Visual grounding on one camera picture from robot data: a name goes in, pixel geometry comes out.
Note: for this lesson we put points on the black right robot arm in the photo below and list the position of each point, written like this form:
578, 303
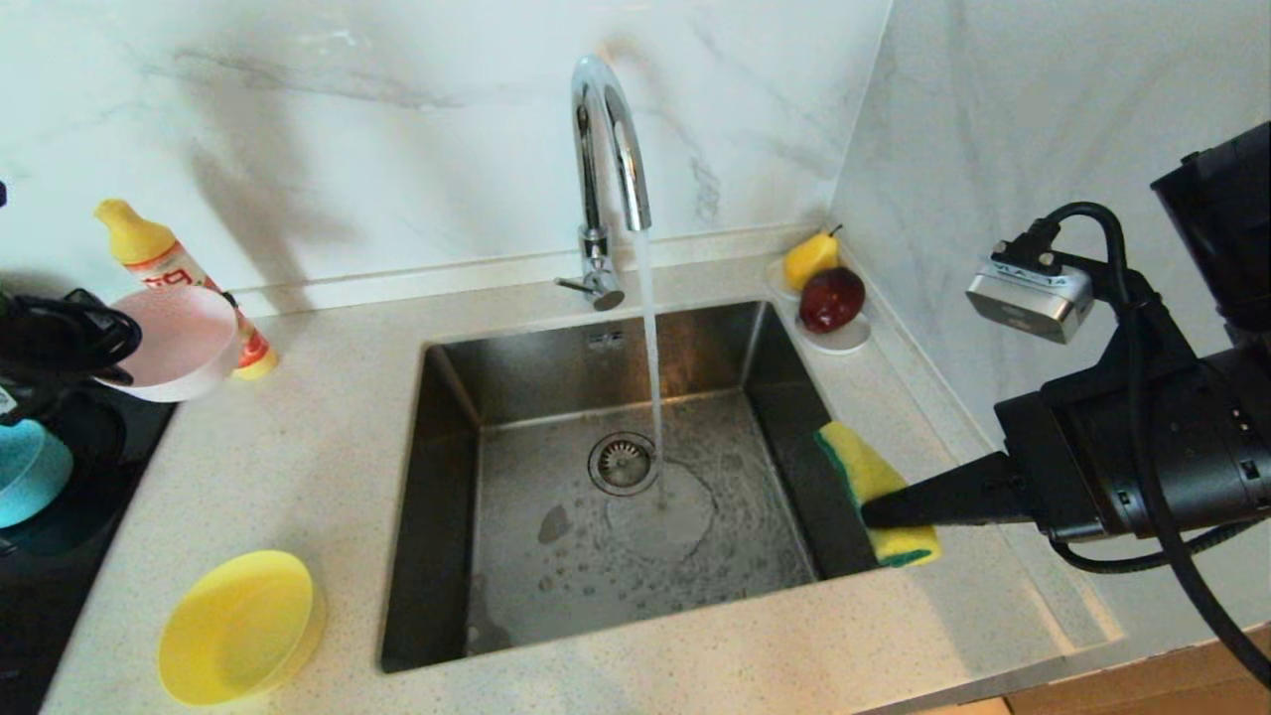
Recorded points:
1211, 437

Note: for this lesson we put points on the chrome gooseneck faucet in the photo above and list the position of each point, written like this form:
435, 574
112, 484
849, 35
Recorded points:
593, 199

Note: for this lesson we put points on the black glass cooktop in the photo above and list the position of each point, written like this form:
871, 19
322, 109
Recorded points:
99, 556

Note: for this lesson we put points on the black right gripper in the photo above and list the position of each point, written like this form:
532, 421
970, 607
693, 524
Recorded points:
1062, 467

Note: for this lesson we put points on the yellow pear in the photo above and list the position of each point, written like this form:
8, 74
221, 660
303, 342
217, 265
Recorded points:
806, 261

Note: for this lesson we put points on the round metal sink drain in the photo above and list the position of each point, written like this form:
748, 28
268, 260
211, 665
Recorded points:
624, 465

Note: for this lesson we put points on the blue plastic bowl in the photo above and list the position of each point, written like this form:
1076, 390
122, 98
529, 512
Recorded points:
30, 472

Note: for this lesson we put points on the running tap water stream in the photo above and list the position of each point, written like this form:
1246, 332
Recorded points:
650, 338

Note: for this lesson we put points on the black round pan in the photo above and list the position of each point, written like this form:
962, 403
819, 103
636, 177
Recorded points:
94, 447

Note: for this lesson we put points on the yellow plastic bowl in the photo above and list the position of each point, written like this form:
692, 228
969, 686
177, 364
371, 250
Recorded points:
236, 631

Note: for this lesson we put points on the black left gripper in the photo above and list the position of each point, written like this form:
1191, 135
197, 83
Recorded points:
50, 338

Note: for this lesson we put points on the small white saucer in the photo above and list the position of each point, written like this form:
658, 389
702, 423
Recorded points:
846, 343

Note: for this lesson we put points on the pink plastic bowl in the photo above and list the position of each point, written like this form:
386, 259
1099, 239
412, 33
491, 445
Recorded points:
184, 343

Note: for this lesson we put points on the yellow green sponge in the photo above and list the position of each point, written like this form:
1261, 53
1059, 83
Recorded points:
864, 467

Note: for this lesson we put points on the dark red apple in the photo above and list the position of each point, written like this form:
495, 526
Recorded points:
829, 300

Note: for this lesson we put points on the orange dish soap bottle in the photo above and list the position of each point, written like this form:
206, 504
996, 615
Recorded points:
134, 238

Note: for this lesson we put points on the stainless steel sink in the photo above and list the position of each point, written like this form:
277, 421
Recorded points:
556, 596

